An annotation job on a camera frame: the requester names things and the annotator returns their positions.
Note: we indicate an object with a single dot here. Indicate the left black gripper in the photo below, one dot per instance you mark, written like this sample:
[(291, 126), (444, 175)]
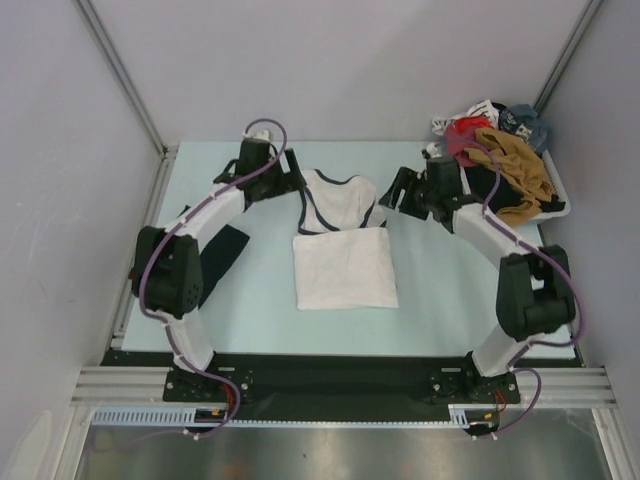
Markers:
[(288, 182)]

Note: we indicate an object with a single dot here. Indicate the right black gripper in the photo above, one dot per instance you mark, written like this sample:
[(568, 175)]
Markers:
[(406, 179)]

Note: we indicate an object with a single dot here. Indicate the white tank top navy trim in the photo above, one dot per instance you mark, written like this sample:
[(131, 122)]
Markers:
[(342, 251)]

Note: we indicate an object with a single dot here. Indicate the navy tank top red trim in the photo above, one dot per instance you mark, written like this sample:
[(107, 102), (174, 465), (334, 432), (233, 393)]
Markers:
[(186, 271)]

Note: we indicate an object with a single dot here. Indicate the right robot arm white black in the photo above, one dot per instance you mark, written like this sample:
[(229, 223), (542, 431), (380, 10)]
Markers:
[(535, 296)]

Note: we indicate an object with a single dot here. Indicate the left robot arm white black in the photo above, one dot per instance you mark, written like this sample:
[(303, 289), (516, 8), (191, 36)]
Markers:
[(192, 350)]

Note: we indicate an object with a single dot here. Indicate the black garment in basket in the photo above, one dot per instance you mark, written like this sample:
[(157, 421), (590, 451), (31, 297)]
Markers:
[(482, 180)]

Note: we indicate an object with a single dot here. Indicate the red pink garment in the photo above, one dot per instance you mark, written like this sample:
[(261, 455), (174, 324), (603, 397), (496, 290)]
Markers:
[(460, 135)]

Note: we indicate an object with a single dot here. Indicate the tan brown garment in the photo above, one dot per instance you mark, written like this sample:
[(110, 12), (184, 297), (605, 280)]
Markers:
[(495, 146)]

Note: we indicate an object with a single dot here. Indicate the white printed garment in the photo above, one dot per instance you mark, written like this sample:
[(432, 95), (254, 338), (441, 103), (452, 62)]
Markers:
[(485, 109)]

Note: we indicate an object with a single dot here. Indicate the blue denim printed garment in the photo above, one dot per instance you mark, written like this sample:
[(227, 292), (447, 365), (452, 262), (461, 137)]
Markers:
[(522, 121)]

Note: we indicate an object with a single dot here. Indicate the white plastic laundry basket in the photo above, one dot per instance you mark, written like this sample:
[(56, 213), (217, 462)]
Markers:
[(544, 195)]

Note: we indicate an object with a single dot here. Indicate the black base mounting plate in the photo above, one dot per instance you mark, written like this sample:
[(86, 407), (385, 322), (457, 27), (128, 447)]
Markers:
[(327, 383)]

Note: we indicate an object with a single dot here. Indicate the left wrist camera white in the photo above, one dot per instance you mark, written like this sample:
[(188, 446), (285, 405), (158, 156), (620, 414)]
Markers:
[(264, 135)]

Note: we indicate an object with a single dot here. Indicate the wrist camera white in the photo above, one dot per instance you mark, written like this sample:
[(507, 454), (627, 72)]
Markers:
[(264, 135), (432, 150)]

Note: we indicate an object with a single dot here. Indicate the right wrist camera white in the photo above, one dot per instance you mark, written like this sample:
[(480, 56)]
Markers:
[(432, 150)]

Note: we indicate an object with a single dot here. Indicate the white slotted cable duct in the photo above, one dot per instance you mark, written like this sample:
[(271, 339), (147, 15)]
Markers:
[(208, 417)]

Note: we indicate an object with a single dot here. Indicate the right aluminium frame post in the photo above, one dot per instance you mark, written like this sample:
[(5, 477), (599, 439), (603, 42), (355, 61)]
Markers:
[(586, 20)]

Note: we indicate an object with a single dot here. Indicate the aluminium frame post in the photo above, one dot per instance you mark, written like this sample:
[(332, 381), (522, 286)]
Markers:
[(108, 50), (586, 20)]

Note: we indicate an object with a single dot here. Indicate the left aluminium frame post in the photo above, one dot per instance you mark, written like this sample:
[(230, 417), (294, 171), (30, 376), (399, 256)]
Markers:
[(108, 50)]

